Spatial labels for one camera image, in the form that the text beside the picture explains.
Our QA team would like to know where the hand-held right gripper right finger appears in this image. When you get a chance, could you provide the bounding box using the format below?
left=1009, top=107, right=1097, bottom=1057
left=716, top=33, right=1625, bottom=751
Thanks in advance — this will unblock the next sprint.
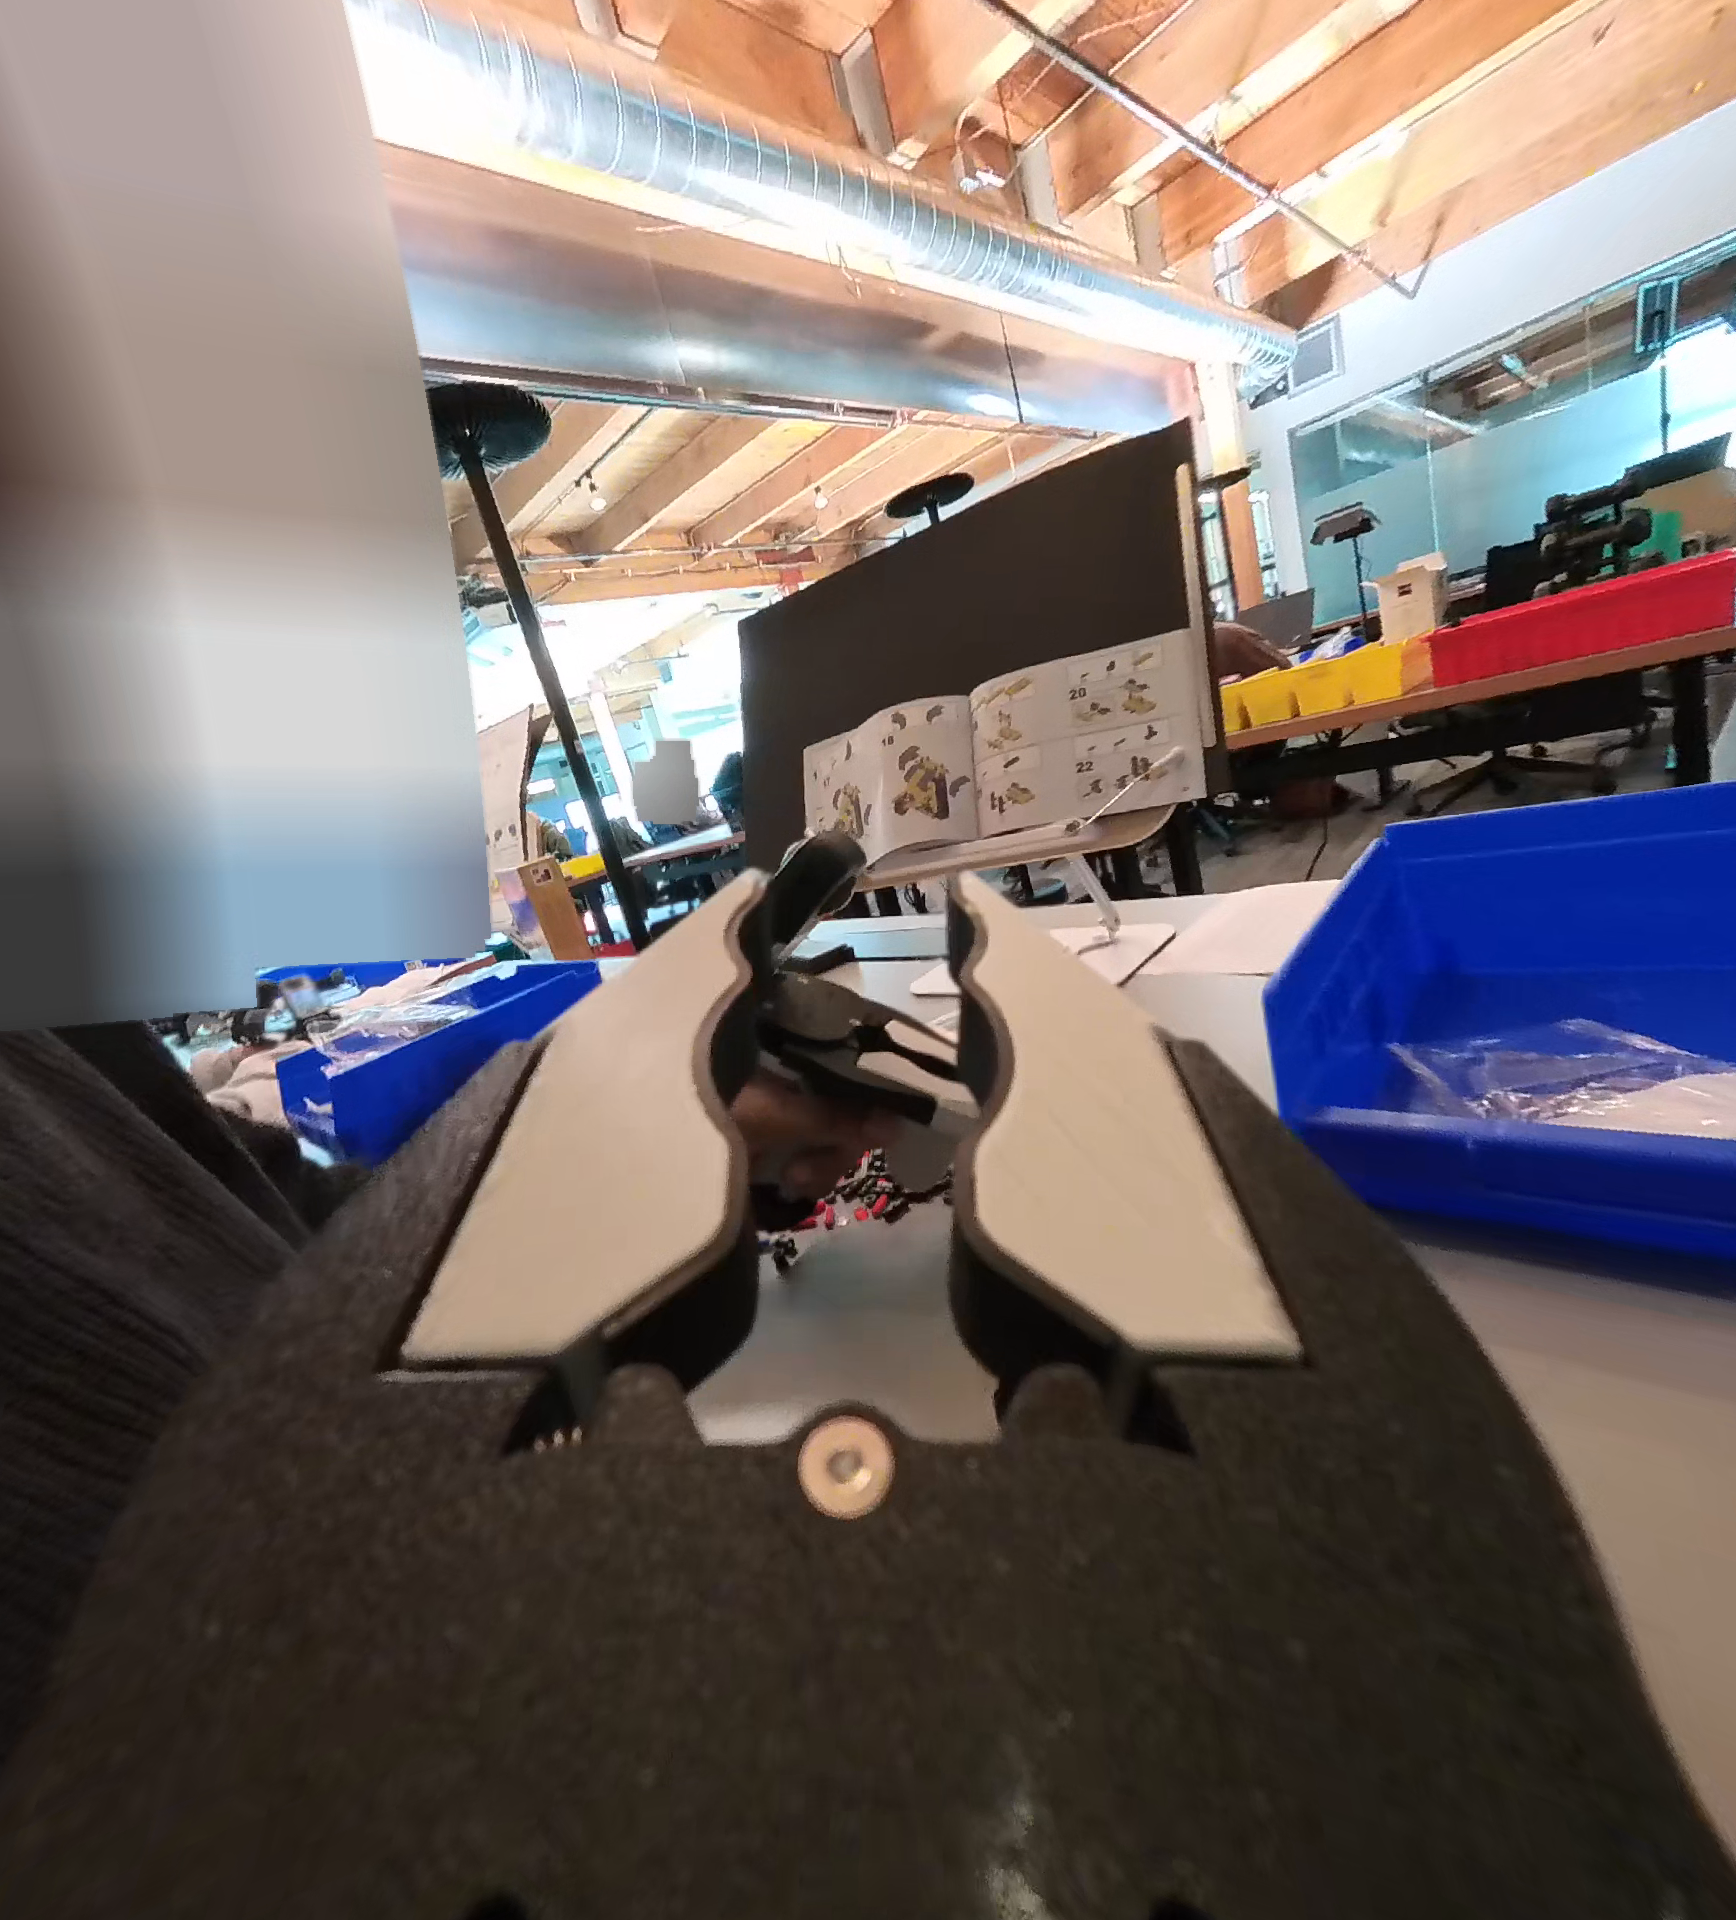
left=945, top=870, right=1308, bottom=1379

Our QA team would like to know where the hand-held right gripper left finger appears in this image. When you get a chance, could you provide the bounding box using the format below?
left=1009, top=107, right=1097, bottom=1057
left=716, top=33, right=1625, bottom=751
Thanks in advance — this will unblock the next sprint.
left=399, top=870, right=772, bottom=1382

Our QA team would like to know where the person's left hand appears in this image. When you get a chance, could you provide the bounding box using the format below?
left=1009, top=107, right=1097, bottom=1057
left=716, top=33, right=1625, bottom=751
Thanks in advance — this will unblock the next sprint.
left=741, top=1081, right=877, bottom=1193

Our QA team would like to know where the blue plastic bin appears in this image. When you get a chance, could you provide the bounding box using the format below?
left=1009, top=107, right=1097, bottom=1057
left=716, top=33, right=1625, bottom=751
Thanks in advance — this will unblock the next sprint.
left=255, top=955, right=604, bottom=1170
left=1262, top=771, right=1736, bottom=1279

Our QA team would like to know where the white book stand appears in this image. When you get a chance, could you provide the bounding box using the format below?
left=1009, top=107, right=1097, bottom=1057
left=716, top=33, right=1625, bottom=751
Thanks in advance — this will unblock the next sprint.
left=868, top=801, right=1180, bottom=995

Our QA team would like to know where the instruction booklet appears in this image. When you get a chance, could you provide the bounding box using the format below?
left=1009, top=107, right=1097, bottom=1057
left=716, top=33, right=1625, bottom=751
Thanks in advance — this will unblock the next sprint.
left=801, top=630, right=1209, bottom=845

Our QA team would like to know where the clear plastic bag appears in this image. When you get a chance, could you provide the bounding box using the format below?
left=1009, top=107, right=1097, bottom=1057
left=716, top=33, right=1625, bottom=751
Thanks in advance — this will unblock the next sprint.
left=312, top=971, right=501, bottom=1038
left=1383, top=1015, right=1736, bottom=1146

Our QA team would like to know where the dark partition panel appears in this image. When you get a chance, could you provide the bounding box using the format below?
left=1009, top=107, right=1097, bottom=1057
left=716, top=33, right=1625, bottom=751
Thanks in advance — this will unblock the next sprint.
left=736, top=416, right=1233, bottom=902

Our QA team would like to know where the brown cardboard box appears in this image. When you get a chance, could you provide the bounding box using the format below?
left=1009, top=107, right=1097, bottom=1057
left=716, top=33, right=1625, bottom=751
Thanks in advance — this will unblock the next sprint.
left=478, top=704, right=604, bottom=961

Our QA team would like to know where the wooden table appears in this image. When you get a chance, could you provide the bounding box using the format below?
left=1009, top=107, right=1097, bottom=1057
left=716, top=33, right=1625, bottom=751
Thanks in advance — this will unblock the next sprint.
left=1223, top=617, right=1736, bottom=842

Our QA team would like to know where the white cardboard box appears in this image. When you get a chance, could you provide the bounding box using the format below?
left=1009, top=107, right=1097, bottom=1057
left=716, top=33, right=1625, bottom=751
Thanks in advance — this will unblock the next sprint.
left=1353, top=551, right=1458, bottom=647

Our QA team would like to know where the red plastic bin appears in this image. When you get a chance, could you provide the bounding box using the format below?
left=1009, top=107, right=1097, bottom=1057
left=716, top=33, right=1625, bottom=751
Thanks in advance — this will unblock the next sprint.
left=1421, top=545, right=1736, bottom=692

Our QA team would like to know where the black office chair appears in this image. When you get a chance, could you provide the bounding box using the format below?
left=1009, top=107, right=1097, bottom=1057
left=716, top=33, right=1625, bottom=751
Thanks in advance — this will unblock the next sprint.
left=1407, top=479, right=1671, bottom=820

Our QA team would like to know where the silver ventilation duct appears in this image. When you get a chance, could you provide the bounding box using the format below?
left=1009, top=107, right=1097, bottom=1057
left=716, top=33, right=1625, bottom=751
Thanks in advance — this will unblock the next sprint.
left=342, top=0, right=1301, bottom=395

